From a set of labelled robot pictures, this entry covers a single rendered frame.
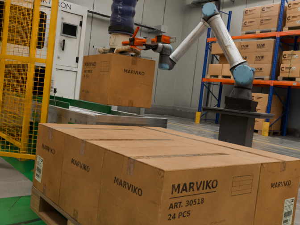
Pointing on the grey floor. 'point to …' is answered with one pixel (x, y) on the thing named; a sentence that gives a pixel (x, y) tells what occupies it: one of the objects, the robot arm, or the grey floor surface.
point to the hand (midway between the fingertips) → (137, 42)
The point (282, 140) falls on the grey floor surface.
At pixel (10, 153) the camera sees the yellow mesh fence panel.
